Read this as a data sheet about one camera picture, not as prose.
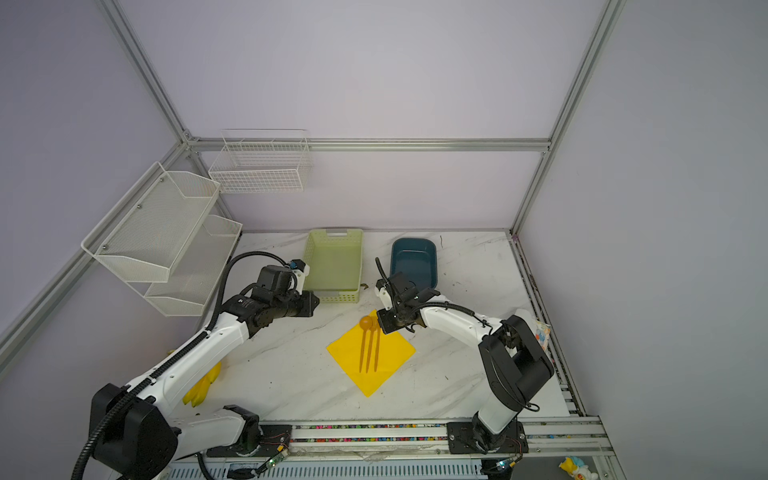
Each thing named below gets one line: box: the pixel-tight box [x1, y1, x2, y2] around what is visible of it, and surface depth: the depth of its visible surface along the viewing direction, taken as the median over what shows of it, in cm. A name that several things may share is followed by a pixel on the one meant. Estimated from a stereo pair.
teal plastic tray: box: [390, 238, 438, 290], surface depth 113 cm
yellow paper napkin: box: [326, 322, 417, 398], surface depth 90 cm
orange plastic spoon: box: [359, 315, 373, 373], surface depth 96 cm
